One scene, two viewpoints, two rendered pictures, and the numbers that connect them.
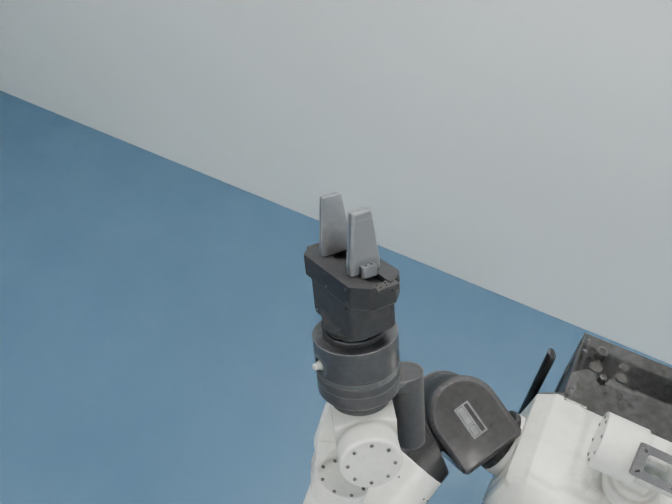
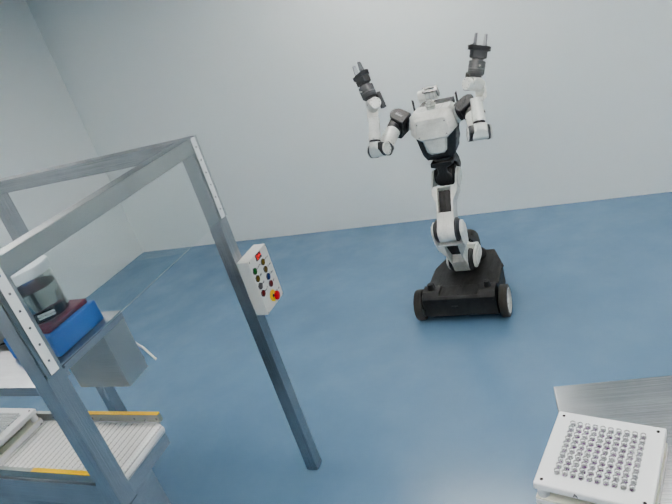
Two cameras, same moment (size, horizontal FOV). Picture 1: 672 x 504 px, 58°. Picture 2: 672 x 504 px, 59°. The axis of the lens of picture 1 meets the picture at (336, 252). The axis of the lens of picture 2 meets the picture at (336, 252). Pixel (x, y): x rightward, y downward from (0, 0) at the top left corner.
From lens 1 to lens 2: 317 cm
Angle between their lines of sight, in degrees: 25
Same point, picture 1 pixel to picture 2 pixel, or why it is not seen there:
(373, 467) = (376, 103)
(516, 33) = (405, 94)
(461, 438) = (398, 117)
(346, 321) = (362, 79)
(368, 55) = (358, 129)
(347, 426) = (369, 100)
